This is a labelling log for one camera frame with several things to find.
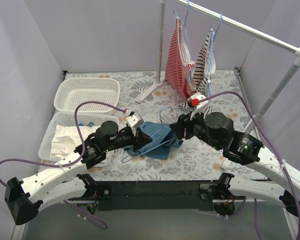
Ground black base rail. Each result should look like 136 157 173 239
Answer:
67 179 241 212

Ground white cloths in basket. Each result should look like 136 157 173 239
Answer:
49 124 101 161

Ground black striped tank top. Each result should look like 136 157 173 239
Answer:
177 27 217 113

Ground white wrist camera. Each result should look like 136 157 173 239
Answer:
125 113 144 133
187 92 208 120

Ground floral table cloth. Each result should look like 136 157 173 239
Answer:
36 69 269 182

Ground lower white plastic basket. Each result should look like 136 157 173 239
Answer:
38 111 120 162

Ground white plastic basket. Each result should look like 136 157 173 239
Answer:
54 77 120 112
38 111 120 162

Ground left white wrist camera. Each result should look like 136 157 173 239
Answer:
125 113 144 133

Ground blue tank top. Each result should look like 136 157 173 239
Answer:
123 121 185 160

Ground upper white plastic basket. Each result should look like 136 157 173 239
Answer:
54 77 120 112

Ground light blue wire hanger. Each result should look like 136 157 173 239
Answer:
121 106 175 164

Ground red striped tank top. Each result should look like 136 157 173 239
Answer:
165 16 197 100

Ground silver clothes rack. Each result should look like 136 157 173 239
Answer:
136 0 300 121

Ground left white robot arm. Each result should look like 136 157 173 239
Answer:
4 120 152 226

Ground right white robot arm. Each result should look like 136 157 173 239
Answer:
169 112 300 216

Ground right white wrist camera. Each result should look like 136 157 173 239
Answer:
187 92 208 120

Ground blue hanger with red top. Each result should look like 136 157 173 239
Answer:
182 0 192 60

